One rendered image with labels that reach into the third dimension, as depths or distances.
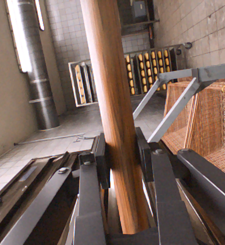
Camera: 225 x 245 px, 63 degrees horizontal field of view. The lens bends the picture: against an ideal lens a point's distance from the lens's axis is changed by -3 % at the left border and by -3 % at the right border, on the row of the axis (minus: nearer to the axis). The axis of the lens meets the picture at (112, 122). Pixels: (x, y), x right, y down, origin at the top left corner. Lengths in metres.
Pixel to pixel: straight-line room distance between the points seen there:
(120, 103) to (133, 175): 0.07
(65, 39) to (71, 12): 0.68
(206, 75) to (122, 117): 0.47
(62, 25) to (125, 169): 5.39
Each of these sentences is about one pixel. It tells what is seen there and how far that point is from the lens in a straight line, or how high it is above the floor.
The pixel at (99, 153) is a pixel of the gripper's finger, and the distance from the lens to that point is 0.16.
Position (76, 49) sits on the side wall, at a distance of 5.32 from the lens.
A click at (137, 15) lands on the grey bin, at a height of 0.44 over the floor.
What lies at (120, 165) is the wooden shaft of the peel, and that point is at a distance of 0.18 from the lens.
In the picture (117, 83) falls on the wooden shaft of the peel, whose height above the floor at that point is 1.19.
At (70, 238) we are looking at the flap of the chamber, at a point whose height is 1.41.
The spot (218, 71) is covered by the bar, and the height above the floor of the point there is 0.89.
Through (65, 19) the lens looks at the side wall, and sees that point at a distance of 5.53.
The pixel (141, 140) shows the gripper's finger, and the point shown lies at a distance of 0.17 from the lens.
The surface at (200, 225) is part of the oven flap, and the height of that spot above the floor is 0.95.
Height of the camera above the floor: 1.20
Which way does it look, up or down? 2 degrees up
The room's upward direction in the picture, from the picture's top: 99 degrees counter-clockwise
